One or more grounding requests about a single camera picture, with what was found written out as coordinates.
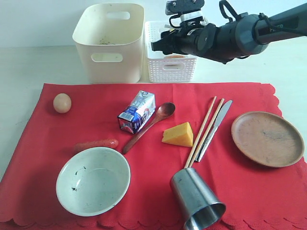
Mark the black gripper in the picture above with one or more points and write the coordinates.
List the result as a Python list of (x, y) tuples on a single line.
[(195, 42)]

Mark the fried chicken nugget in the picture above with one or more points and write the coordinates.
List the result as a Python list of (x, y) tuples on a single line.
[(174, 56)]

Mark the blue white milk carton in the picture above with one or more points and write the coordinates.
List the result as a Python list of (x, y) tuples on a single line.
[(139, 111)]

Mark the orange cheese wedge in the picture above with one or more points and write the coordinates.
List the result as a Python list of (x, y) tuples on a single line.
[(180, 135)]

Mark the brown egg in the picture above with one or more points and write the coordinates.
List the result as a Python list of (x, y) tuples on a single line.
[(62, 103)]

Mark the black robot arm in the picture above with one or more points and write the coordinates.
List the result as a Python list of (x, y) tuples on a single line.
[(242, 36)]

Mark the white perforated plastic basket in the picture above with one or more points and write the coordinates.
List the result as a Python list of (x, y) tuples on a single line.
[(162, 70)]

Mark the cream plastic bin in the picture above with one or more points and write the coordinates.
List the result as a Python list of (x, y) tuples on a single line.
[(109, 40)]

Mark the brown wooden spoon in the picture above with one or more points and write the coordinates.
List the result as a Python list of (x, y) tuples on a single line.
[(165, 111)]

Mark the left wooden chopstick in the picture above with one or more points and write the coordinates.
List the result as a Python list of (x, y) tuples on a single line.
[(199, 134)]

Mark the wooden chopstick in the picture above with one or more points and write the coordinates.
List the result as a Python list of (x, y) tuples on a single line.
[(209, 126), (199, 134)]

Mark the steel table knife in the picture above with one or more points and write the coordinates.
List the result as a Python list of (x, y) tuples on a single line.
[(222, 113)]

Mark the right wooden chopstick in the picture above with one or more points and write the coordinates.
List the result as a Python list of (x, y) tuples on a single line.
[(209, 126)]

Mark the red sausage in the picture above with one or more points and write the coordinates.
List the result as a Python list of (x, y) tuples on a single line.
[(108, 143)]

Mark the red scalloped table cloth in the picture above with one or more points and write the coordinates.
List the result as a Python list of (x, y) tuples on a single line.
[(256, 197)]

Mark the brown wooden plate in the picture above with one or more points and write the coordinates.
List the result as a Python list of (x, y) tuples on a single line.
[(267, 139)]

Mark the pale green bowl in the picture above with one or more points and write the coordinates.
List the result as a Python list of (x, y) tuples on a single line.
[(93, 181)]

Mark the stainless steel cup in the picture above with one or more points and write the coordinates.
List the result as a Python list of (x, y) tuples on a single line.
[(199, 205)]

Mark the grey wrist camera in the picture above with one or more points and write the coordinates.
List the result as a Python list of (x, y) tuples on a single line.
[(180, 7)]

